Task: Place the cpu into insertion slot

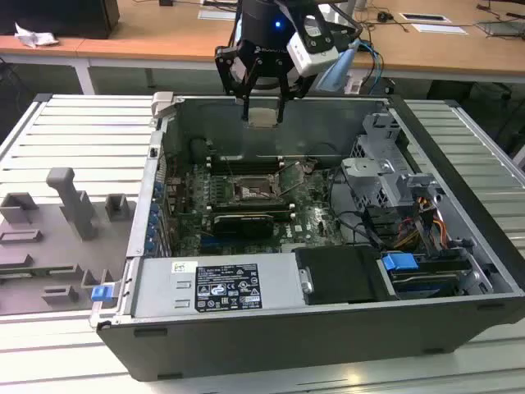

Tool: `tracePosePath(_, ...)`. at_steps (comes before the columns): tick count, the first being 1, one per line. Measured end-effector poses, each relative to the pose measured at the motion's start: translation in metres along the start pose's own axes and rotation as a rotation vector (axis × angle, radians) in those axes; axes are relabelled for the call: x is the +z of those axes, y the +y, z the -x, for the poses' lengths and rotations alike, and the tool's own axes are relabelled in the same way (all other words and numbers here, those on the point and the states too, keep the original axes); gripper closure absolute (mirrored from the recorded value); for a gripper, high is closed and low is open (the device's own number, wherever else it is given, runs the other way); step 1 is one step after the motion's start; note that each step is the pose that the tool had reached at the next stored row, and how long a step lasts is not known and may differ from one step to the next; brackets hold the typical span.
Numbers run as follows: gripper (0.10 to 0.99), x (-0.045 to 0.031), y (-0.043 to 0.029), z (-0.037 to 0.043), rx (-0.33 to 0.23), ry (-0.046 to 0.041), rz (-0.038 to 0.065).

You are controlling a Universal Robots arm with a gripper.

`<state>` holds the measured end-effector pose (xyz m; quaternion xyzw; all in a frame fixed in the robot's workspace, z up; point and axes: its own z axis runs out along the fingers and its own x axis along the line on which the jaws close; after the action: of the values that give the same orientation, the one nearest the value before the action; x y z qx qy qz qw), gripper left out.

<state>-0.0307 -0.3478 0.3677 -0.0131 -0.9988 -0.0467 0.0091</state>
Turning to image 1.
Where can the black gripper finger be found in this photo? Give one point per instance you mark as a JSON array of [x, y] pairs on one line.
[[282, 108], [221, 65]]

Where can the silver square CPU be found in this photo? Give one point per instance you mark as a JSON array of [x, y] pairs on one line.
[[262, 117]]

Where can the thin metal locking lever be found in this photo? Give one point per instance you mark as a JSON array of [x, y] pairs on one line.
[[230, 168]]

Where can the black RAM slot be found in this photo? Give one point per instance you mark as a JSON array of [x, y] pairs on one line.
[[246, 202], [246, 170], [246, 158], [246, 206], [246, 162], [246, 166], [246, 210], [283, 214]]

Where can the CPU socket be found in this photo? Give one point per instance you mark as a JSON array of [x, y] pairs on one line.
[[250, 193]]

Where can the blue slot retainer clip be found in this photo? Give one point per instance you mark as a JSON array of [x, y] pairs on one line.
[[150, 246], [155, 211], [151, 235], [152, 223]]

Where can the white paper sheet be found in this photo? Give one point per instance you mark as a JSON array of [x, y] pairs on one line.
[[439, 28], [217, 14]]

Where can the grey plastic case latch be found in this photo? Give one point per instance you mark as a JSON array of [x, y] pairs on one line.
[[162, 104]]

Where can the small white device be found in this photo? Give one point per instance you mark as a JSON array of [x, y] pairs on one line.
[[353, 85]]

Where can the wooden desk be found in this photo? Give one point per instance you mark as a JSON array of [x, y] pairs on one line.
[[143, 33]]

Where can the green motherboard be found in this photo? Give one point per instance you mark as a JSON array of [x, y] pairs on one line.
[[320, 221]]

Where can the grey metal disk bay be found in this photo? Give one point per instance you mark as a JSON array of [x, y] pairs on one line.
[[377, 180]]

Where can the small black desk device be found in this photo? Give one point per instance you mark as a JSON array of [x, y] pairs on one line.
[[384, 16]]

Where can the graphics card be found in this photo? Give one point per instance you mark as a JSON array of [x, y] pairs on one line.
[[242, 225]]

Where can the black box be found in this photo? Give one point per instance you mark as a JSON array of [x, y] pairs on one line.
[[57, 16]]

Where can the black plastic shroud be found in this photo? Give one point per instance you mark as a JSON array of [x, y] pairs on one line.
[[340, 275]]

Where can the crumpled white paper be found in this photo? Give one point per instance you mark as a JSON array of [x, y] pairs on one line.
[[33, 37]]

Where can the hard disk in blue carrier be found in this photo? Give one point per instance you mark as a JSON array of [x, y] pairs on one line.
[[398, 261]]

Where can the silver power supply box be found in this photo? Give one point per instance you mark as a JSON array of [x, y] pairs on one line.
[[164, 287]]

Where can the clear plastic tray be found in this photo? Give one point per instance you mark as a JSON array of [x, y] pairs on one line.
[[500, 28]]

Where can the black open PC case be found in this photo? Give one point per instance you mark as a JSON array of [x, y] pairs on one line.
[[287, 349]]

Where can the grey parts rack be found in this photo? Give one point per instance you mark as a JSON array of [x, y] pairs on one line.
[[49, 246]]

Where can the blue plastic case latch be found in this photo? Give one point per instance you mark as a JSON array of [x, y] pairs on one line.
[[101, 294]]

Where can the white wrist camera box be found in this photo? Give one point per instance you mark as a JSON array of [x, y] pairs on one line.
[[311, 53]]

